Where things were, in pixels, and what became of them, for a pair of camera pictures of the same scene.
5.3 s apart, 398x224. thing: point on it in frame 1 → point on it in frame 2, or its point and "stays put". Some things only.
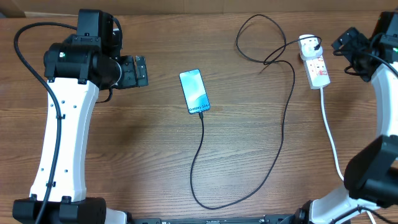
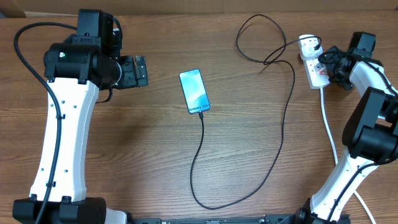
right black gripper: (355, 42) → (331, 61)
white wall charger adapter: (310, 46) stays put
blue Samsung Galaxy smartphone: (194, 91) stays put
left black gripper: (131, 79) stays put
